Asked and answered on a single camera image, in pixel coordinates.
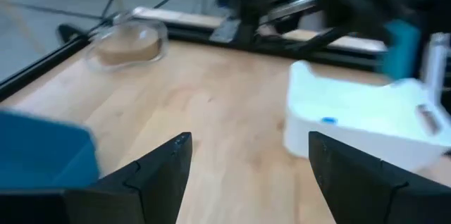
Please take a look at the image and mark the silver aluminium bracket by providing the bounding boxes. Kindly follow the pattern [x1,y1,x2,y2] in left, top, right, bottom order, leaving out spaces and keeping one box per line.
[421,32,451,107]

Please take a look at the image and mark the black table frame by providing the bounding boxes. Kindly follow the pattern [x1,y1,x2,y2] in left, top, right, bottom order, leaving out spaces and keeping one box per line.
[0,0,392,104]

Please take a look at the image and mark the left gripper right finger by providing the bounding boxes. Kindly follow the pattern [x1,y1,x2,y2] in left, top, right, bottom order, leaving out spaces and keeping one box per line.
[308,130,451,224]

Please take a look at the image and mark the white shade table lamp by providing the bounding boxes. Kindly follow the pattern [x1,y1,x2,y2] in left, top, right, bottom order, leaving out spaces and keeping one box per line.
[58,0,170,74]

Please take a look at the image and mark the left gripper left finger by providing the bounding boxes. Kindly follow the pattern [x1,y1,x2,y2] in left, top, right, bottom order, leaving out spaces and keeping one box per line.
[63,131,194,224]

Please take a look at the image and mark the white plastic tray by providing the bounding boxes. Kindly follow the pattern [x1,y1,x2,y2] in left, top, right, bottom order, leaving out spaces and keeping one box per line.
[283,59,451,175]

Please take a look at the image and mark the blue plastic bin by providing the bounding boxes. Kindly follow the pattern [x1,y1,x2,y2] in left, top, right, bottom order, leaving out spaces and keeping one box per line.
[0,108,101,192]

